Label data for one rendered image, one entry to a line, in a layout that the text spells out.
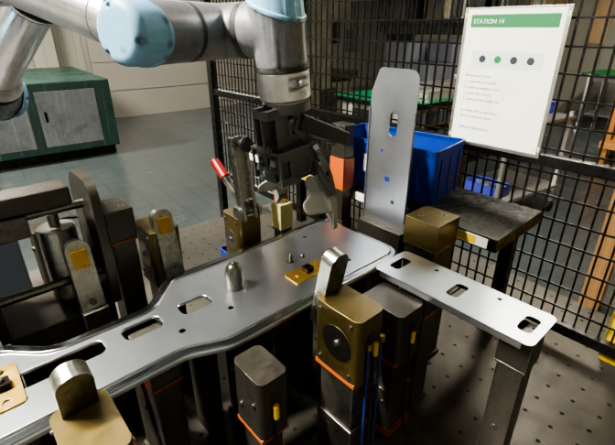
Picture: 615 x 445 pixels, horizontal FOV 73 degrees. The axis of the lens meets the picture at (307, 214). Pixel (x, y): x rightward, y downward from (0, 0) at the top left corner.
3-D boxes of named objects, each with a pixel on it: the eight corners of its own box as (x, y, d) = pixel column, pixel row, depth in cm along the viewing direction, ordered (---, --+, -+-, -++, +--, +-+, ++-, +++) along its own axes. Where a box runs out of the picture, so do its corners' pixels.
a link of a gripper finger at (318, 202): (312, 241, 64) (285, 188, 64) (339, 226, 67) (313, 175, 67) (323, 236, 61) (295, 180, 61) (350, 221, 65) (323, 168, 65)
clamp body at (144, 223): (175, 388, 90) (147, 235, 75) (154, 361, 98) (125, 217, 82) (201, 373, 94) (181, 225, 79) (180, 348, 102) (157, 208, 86)
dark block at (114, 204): (143, 393, 89) (103, 213, 71) (131, 374, 93) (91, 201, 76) (166, 381, 92) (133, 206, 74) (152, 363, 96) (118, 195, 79)
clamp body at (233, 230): (247, 354, 100) (237, 221, 85) (225, 334, 106) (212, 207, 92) (269, 341, 104) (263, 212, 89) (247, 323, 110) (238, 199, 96)
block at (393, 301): (399, 450, 77) (415, 329, 65) (351, 410, 85) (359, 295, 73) (422, 428, 81) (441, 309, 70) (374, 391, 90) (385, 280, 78)
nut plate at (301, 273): (297, 285, 73) (296, 278, 72) (283, 276, 75) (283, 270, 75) (330, 267, 78) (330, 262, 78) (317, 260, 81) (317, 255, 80)
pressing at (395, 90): (402, 233, 91) (419, 70, 77) (362, 216, 99) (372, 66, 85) (404, 232, 92) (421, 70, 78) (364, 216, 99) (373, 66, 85)
